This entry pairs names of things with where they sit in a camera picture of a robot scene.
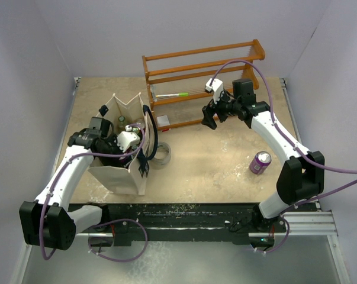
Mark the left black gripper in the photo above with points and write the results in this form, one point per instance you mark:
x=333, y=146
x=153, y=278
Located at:
x=115, y=163

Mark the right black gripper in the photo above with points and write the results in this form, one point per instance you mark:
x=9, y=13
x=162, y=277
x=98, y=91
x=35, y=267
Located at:
x=209, y=111

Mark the clear glass bottle green cap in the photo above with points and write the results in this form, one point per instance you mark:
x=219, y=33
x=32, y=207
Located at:
x=121, y=122

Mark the red cola can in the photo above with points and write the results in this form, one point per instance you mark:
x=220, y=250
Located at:
x=141, y=123

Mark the beige canvas tote bag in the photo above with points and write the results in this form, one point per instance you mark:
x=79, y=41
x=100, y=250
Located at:
x=129, y=178

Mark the purple soda can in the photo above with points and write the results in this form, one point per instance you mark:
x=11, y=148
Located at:
x=260, y=162

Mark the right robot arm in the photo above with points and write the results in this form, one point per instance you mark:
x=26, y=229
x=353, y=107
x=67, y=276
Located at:
x=299, y=179

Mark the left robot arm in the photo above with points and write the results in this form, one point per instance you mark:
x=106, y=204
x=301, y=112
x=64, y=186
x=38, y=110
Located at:
x=46, y=222

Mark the green and white pen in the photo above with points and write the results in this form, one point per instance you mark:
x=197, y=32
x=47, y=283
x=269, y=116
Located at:
x=172, y=95

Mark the orange wooden shelf rack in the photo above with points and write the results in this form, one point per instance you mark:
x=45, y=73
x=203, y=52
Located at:
x=188, y=71

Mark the white card on shelf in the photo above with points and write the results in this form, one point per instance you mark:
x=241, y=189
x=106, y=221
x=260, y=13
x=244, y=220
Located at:
x=162, y=120

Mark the clear tape roll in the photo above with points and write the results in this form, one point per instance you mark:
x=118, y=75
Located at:
x=162, y=157

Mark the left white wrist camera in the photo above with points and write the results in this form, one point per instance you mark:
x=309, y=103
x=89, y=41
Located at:
x=128, y=138

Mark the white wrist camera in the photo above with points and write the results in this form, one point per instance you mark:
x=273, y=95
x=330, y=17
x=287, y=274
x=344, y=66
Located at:
x=128, y=138
x=215, y=87

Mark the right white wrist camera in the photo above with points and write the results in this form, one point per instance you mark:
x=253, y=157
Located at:
x=215, y=87

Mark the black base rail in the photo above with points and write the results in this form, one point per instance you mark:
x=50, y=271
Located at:
x=193, y=222

